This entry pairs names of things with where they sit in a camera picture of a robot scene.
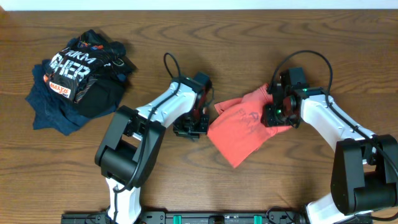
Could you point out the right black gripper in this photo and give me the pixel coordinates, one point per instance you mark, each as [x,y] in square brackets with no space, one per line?
[270,120]

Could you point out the red printed t-shirt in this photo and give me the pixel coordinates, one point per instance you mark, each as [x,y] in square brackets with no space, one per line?
[238,131]

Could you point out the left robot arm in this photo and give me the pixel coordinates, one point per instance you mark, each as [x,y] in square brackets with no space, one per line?
[131,144]

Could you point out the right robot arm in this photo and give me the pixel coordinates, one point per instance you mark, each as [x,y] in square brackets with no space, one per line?
[364,174]

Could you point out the black printed jersey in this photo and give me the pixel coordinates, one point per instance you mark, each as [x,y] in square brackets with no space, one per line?
[90,73]

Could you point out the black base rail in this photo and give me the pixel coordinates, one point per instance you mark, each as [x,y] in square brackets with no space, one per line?
[272,216]

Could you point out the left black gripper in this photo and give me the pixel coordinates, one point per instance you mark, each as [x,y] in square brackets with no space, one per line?
[181,130]

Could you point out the navy blue t-shirt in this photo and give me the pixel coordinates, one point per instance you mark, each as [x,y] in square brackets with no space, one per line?
[50,110]

